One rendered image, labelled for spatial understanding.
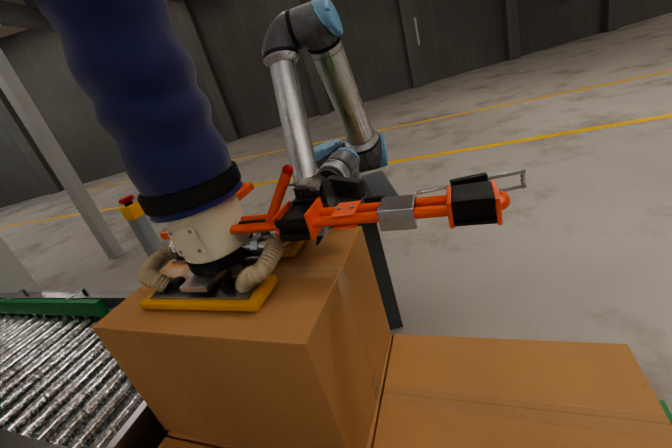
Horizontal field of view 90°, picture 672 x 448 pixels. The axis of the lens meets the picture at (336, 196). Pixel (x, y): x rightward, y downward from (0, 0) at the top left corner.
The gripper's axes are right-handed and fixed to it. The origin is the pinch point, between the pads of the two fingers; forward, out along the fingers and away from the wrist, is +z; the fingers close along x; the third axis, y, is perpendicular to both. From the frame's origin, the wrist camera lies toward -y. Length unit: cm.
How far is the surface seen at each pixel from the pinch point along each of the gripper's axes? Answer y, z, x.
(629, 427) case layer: -57, 3, -54
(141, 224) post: 118, -47, -19
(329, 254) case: 1.4, -5.6, -13.8
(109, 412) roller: 84, 18, -54
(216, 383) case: 24.4, 20.8, -28.4
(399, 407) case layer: -10, 5, -54
